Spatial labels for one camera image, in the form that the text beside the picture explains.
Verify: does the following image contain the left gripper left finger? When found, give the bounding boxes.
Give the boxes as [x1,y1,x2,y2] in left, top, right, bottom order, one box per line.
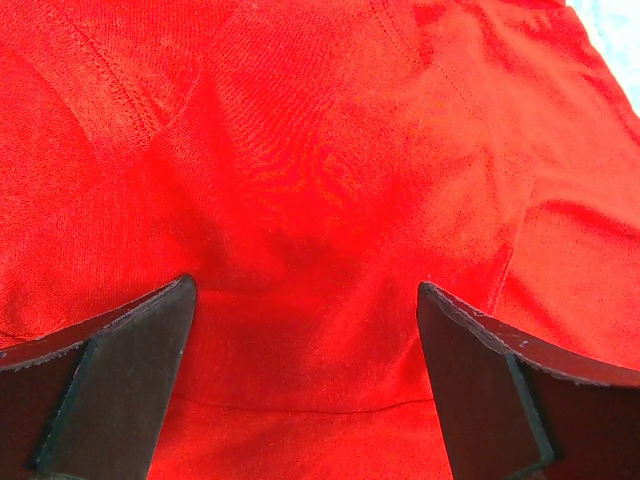
[1,275,196,479]

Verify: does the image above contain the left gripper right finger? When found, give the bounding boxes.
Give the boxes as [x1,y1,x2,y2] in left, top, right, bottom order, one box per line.
[417,283,639,479]

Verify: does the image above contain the red t-shirt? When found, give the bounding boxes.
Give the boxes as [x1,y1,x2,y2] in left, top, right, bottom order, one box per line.
[1,1,639,479]

